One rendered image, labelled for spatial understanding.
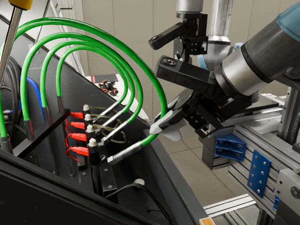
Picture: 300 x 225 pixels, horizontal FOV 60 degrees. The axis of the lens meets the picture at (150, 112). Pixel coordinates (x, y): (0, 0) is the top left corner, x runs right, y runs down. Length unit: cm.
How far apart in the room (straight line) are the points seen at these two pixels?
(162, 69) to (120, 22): 219
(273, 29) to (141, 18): 233
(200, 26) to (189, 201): 49
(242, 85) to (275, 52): 7
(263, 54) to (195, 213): 45
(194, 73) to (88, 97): 59
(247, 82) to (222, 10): 78
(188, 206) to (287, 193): 30
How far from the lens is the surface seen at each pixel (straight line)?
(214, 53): 116
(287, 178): 86
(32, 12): 97
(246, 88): 44
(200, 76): 46
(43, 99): 82
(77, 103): 99
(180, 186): 79
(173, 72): 45
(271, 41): 41
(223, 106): 48
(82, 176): 80
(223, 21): 118
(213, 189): 229
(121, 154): 60
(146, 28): 272
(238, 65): 43
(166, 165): 87
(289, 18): 41
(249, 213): 186
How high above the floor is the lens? 146
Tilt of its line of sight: 25 degrees down
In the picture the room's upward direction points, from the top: straight up
